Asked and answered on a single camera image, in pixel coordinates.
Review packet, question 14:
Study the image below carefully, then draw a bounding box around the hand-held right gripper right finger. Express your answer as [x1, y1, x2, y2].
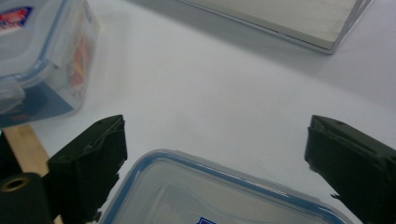
[304, 114, 396, 224]

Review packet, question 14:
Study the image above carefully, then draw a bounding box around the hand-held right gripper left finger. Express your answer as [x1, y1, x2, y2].
[46, 114, 129, 224]

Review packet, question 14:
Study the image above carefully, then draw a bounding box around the small clear plastic food container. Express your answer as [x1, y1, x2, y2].
[98, 148, 354, 224]

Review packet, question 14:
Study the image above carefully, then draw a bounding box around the large clear plastic food container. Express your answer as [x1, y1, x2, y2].
[0, 0, 101, 129]

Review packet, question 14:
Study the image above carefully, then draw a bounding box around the white wire two-tier rack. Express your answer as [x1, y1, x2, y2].
[177, 0, 375, 56]

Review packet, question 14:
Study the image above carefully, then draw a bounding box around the wooden board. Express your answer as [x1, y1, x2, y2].
[3, 124, 64, 224]

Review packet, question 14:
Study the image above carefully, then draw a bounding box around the pale grey table mat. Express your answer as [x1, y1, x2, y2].
[31, 0, 396, 224]

